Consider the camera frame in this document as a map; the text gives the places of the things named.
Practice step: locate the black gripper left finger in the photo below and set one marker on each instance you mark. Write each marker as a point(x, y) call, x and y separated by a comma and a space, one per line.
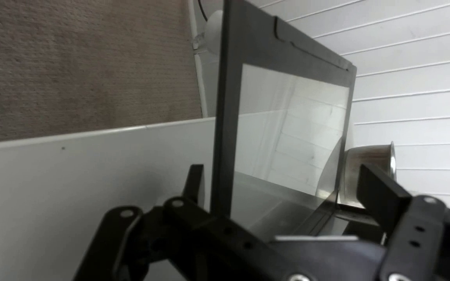
point(194, 182)

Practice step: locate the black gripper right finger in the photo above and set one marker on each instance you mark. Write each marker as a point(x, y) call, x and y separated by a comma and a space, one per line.
point(384, 201)

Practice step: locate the black toaster oven glass door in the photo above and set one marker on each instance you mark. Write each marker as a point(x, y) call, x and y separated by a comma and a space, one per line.
point(283, 108)

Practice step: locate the silver metal toaster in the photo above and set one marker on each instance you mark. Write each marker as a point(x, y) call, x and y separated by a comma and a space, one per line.
point(359, 166)

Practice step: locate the white paper towel roll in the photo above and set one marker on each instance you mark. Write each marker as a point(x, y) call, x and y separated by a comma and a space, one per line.
point(211, 35)

